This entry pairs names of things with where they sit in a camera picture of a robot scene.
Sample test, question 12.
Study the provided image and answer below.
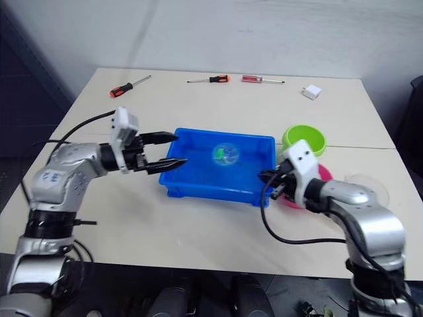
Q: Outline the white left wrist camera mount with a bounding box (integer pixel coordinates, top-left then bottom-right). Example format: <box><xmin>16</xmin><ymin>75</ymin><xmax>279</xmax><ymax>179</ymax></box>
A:
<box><xmin>110</xmin><ymin>106</ymin><xmax>141</xmax><ymax>175</ymax></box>

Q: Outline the dark blue cabinet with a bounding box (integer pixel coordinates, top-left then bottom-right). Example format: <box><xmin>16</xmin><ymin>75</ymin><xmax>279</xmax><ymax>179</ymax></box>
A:
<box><xmin>0</xmin><ymin>6</ymin><xmax>72</xmax><ymax>160</ymax></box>

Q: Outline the pink plastic bucket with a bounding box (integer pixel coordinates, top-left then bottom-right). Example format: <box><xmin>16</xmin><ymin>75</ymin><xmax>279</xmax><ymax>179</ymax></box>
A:
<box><xmin>280</xmin><ymin>162</ymin><xmax>335</xmax><ymax>211</ymax></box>

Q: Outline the orange black handled screwdriver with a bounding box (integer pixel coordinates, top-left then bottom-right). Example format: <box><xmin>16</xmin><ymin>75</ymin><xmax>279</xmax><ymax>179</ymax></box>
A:
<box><xmin>186</xmin><ymin>74</ymin><xmax>232</xmax><ymax>85</ymax></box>
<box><xmin>108</xmin><ymin>75</ymin><xmax>153</xmax><ymax>98</ymax></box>

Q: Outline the red clear handled screwdriver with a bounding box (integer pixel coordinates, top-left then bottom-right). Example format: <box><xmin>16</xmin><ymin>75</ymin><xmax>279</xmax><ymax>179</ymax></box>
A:
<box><xmin>240</xmin><ymin>75</ymin><xmax>286</xmax><ymax>85</ymax></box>

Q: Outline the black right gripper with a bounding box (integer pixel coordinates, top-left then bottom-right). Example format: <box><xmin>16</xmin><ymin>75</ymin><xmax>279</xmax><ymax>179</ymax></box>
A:
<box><xmin>258</xmin><ymin>164</ymin><xmax>299</xmax><ymax>203</ymax></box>

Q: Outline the green toy fish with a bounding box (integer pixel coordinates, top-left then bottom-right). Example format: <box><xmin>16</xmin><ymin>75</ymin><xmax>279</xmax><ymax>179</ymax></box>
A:
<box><xmin>213</xmin><ymin>147</ymin><xmax>229</xmax><ymax>164</ymax></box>

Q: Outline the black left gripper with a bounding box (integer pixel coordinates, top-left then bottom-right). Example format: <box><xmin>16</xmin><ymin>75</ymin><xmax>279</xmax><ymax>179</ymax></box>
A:
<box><xmin>123</xmin><ymin>131</ymin><xmax>190</xmax><ymax>176</ymax></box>

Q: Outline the black chair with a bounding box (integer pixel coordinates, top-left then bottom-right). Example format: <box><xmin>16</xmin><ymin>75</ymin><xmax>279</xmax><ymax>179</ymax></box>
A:
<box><xmin>394</xmin><ymin>75</ymin><xmax>423</xmax><ymax>180</ymax></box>

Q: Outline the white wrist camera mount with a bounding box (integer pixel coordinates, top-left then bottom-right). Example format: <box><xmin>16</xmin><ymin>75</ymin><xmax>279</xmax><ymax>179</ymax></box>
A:
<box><xmin>279</xmin><ymin>139</ymin><xmax>323</xmax><ymax>205</ymax></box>
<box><xmin>110</xmin><ymin>106</ymin><xmax>141</xmax><ymax>175</ymax></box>

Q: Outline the green plastic bucket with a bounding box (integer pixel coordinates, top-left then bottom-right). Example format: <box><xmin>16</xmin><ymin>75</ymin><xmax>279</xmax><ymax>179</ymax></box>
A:
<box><xmin>282</xmin><ymin>123</ymin><xmax>328</xmax><ymax>159</ymax></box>

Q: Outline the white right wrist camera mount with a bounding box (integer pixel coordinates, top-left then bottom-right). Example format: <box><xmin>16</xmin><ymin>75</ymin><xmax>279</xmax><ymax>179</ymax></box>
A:
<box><xmin>279</xmin><ymin>139</ymin><xmax>323</xmax><ymax>205</ymax></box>

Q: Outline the white charger plug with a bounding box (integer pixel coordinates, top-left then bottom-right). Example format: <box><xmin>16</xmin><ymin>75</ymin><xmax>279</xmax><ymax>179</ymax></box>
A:
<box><xmin>300</xmin><ymin>84</ymin><xmax>323</xmax><ymax>101</ymax></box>

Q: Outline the clear plastic cup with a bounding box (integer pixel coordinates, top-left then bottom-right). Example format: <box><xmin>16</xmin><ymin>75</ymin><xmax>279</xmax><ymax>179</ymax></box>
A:
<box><xmin>343</xmin><ymin>172</ymin><xmax>391</xmax><ymax>206</ymax></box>

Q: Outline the blue plastic tub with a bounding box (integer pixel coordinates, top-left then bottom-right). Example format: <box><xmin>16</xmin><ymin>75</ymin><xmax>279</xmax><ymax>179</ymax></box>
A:
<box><xmin>158</xmin><ymin>127</ymin><xmax>277</xmax><ymax>209</ymax></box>

